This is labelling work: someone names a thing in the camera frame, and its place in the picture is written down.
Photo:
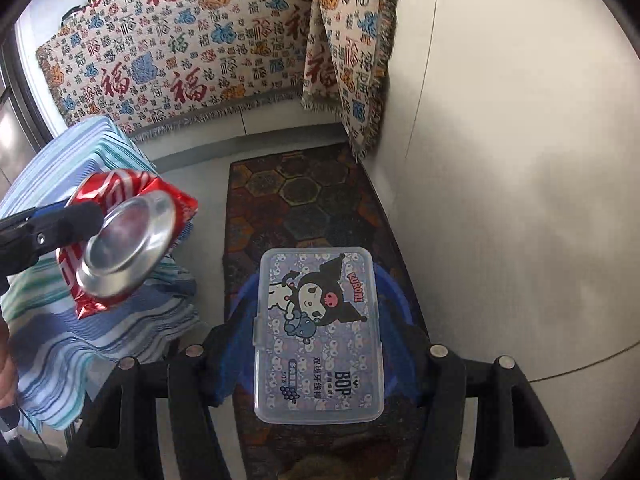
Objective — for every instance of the patterned floor rug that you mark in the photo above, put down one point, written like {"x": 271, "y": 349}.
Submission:
{"x": 300, "y": 200}

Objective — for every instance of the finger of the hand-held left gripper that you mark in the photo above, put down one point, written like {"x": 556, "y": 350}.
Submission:
{"x": 75, "y": 220}

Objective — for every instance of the wide printed cloth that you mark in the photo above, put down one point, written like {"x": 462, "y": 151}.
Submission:
{"x": 190, "y": 50}

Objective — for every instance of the blue plastic basket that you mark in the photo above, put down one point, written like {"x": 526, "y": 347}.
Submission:
{"x": 395, "y": 290}

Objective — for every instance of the blue striped tablecloth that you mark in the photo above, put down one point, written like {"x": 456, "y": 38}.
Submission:
{"x": 45, "y": 340}

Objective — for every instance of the clear cartoon plastic box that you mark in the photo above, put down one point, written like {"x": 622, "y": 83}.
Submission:
{"x": 320, "y": 335}

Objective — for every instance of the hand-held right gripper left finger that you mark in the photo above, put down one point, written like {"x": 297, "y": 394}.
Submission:
{"x": 235, "y": 365}

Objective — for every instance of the narrow printed cloth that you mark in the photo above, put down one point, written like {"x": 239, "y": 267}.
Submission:
{"x": 350, "y": 50}

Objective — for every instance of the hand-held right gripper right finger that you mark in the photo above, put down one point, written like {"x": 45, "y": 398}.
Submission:
{"x": 445, "y": 385}

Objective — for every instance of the person's left hand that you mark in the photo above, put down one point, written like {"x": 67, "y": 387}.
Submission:
{"x": 7, "y": 365}

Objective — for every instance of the crushed red can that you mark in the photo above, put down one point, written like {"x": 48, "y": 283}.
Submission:
{"x": 130, "y": 240}

